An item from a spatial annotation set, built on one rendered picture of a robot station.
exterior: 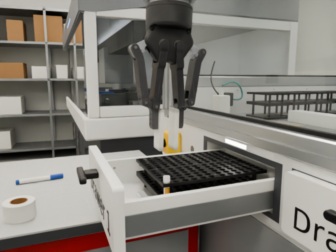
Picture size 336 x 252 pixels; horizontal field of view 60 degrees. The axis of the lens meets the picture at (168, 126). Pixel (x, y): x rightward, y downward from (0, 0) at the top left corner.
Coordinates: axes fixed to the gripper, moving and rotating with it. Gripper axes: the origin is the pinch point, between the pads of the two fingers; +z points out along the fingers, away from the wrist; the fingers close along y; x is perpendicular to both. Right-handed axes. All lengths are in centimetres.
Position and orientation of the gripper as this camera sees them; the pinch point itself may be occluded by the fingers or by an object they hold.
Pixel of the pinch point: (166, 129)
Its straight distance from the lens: 49.7
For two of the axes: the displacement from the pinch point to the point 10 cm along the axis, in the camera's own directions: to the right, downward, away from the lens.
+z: -0.2, 9.9, 1.5
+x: 3.7, 1.5, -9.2
